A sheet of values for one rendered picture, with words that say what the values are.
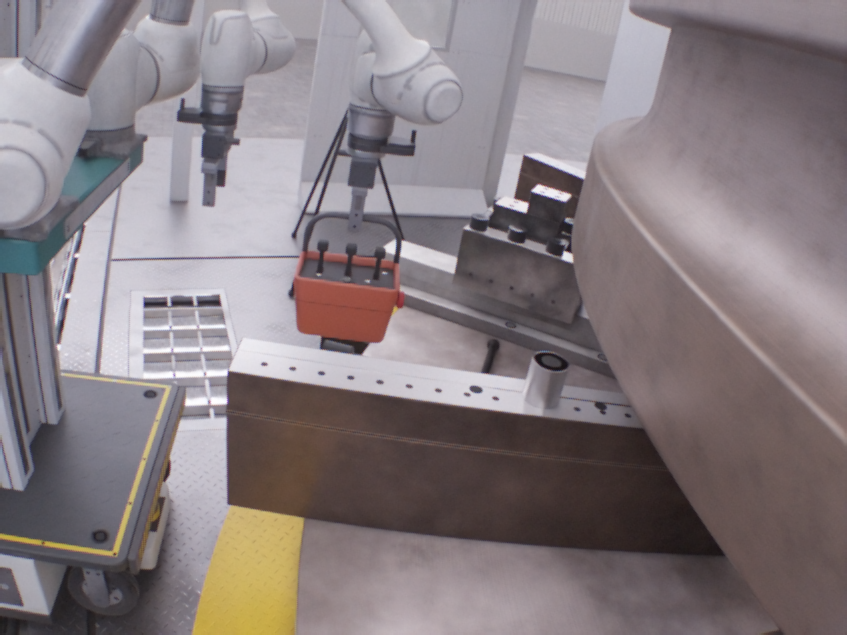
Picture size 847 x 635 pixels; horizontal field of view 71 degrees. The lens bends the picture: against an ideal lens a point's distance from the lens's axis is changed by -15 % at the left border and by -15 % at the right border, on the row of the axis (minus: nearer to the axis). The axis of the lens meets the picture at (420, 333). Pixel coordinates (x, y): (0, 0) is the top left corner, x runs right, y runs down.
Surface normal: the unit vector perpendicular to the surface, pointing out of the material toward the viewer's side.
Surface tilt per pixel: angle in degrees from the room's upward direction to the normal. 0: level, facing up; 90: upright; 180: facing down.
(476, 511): 90
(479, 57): 90
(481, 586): 0
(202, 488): 0
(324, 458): 90
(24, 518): 0
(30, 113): 75
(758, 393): 90
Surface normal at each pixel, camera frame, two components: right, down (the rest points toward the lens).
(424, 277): -0.31, 0.10
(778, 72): -0.99, -0.12
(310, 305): 0.02, 0.59
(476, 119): 0.34, 0.50
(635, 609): 0.17, -0.86
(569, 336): -0.38, 0.39
